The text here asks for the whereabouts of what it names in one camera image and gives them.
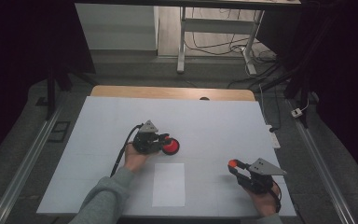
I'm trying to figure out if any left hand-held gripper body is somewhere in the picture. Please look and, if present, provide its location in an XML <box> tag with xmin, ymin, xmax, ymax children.
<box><xmin>131</xmin><ymin>119</ymin><xmax>163</xmax><ymax>156</ymax></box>

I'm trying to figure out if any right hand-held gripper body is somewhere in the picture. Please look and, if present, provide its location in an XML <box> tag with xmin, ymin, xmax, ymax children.
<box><xmin>240</xmin><ymin>158</ymin><xmax>287</xmax><ymax>196</ymax></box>

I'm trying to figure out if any red round disc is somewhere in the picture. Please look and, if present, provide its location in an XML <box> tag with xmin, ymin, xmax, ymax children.
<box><xmin>161</xmin><ymin>136</ymin><xmax>181</xmax><ymax>156</ymax></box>

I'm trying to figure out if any white paper sheet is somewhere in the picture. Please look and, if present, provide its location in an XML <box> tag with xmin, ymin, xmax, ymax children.
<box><xmin>151</xmin><ymin>162</ymin><xmax>186</xmax><ymax>208</ymax></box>

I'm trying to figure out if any person's left hand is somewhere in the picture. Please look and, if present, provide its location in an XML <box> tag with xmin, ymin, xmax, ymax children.
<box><xmin>123</xmin><ymin>143</ymin><xmax>157</xmax><ymax>174</ymax></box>

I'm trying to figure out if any person's right hand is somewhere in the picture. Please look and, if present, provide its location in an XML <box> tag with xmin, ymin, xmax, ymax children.
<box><xmin>244</xmin><ymin>181</ymin><xmax>282</xmax><ymax>218</ymax></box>

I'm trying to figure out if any white power strip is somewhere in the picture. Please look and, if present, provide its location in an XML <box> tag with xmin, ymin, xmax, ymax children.
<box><xmin>266</xmin><ymin>124</ymin><xmax>282</xmax><ymax>150</ymax></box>

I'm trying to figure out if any black metal stand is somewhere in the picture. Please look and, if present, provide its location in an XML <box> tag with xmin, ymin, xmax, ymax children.
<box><xmin>255</xmin><ymin>55</ymin><xmax>313</xmax><ymax>129</ymax></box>
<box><xmin>45</xmin><ymin>60</ymin><xmax>98</xmax><ymax>121</ymax></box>

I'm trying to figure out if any white cabinet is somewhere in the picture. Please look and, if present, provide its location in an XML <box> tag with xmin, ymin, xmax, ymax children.
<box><xmin>75</xmin><ymin>3</ymin><xmax>160</xmax><ymax>52</ymax></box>

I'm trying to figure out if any dark curtain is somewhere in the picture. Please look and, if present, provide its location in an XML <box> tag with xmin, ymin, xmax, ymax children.
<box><xmin>255</xmin><ymin>0</ymin><xmax>358</xmax><ymax>181</ymax></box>
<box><xmin>0</xmin><ymin>0</ymin><xmax>97</xmax><ymax>171</ymax></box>

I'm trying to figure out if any right hand-held gripper black cable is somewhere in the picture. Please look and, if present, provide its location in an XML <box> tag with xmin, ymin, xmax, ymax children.
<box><xmin>269</xmin><ymin>181</ymin><xmax>282</xmax><ymax>213</ymax></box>

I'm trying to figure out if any metal floor rail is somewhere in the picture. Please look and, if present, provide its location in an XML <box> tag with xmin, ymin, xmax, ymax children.
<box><xmin>0</xmin><ymin>91</ymin><xmax>70</xmax><ymax>224</ymax></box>
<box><xmin>284</xmin><ymin>98</ymin><xmax>358</xmax><ymax>224</ymax></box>

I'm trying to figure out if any tangle of floor cables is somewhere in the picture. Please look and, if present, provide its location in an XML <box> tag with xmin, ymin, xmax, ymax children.
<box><xmin>183</xmin><ymin>7</ymin><xmax>282</xmax><ymax>91</ymax></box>

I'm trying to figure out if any white desk frame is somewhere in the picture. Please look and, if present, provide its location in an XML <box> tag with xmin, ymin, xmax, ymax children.
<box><xmin>176</xmin><ymin>6</ymin><xmax>266</xmax><ymax>77</ymax></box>

